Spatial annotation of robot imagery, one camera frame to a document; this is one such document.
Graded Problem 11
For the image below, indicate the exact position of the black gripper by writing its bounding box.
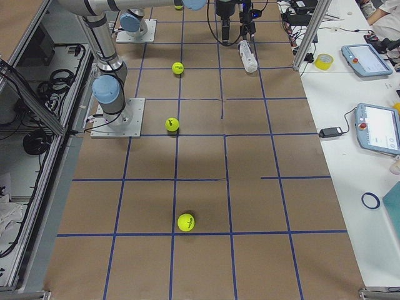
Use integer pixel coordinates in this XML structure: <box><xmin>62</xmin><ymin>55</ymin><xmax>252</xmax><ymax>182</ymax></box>
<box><xmin>215</xmin><ymin>0</ymin><xmax>256</xmax><ymax>44</ymax></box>

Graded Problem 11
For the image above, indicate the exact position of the clear tennis ball can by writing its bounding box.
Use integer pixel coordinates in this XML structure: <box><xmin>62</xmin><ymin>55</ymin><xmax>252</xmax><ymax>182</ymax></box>
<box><xmin>238</xmin><ymin>40</ymin><xmax>258</xmax><ymax>73</ymax></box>

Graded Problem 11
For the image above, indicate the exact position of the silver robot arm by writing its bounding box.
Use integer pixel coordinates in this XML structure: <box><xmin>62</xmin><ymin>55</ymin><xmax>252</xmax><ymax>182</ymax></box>
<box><xmin>59</xmin><ymin>0</ymin><xmax>262</xmax><ymax>86</ymax></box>
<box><xmin>119</xmin><ymin>8</ymin><xmax>148</xmax><ymax>38</ymax></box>

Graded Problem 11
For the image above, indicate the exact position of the Head yellow tennis ball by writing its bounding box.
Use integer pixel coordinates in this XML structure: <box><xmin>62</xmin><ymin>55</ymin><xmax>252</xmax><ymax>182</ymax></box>
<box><xmin>165</xmin><ymin>117</ymin><xmax>179</xmax><ymax>132</ymax></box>

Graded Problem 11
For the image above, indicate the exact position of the Wilson yellow tennis ball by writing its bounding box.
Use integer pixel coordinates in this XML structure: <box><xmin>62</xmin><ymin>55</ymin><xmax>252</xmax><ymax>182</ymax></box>
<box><xmin>177</xmin><ymin>212</ymin><xmax>195</xmax><ymax>232</ymax></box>

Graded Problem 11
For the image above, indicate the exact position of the yellow tape roll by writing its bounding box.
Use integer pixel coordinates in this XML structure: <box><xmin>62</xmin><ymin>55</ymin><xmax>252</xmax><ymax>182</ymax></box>
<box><xmin>314</xmin><ymin>53</ymin><xmax>334</xmax><ymax>71</ymax></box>

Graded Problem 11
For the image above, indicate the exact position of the far teach pendant tablet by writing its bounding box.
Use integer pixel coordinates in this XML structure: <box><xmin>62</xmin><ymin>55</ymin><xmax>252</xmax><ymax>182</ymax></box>
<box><xmin>341</xmin><ymin>44</ymin><xmax>393</xmax><ymax>78</ymax></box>

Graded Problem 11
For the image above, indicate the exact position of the teach pendant tablet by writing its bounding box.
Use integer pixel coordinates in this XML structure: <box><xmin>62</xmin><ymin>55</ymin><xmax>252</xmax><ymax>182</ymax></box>
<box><xmin>354</xmin><ymin>103</ymin><xmax>399</xmax><ymax>156</ymax></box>
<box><xmin>341</xmin><ymin>44</ymin><xmax>393</xmax><ymax>78</ymax></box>

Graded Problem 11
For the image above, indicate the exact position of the black power adapter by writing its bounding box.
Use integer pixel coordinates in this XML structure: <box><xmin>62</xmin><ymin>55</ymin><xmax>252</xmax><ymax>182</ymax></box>
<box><xmin>318</xmin><ymin>127</ymin><xmax>343</xmax><ymax>138</ymax></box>

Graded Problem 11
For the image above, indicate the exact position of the near teach pendant tablet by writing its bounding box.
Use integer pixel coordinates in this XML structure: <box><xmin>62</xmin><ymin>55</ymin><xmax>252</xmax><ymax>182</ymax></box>
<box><xmin>354</xmin><ymin>103</ymin><xmax>399</xmax><ymax>156</ymax></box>

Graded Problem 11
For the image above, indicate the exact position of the teal box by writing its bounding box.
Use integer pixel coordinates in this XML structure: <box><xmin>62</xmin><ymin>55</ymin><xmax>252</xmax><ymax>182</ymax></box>
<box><xmin>383</xmin><ymin>182</ymin><xmax>400</xmax><ymax>236</ymax></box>

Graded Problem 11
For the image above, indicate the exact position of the white crumpled cloth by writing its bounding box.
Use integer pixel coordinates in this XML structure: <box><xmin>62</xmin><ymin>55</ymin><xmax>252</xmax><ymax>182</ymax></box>
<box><xmin>1</xmin><ymin>194</ymin><xmax>23</xmax><ymax>235</ymax></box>

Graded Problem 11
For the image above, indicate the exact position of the aluminium frame post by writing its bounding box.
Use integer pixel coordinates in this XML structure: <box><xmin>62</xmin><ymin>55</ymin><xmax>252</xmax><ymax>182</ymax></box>
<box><xmin>292</xmin><ymin>0</ymin><xmax>331</xmax><ymax>71</ymax></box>

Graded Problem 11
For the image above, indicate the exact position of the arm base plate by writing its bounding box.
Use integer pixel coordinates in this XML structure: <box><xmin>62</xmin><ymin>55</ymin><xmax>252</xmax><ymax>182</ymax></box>
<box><xmin>90</xmin><ymin>97</ymin><xmax>145</xmax><ymax>138</ymax></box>
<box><xmin>116</xmin><ymin>19</ymin><xmax>157</xmax><ymax>44</ymax></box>

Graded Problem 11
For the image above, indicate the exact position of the blue tape ring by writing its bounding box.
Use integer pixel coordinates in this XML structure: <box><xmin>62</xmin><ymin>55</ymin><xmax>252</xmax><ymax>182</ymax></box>
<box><xmin>361</xmin><ymin>192</ymin><xmax>381</xmax><ymax>210</ymax></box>

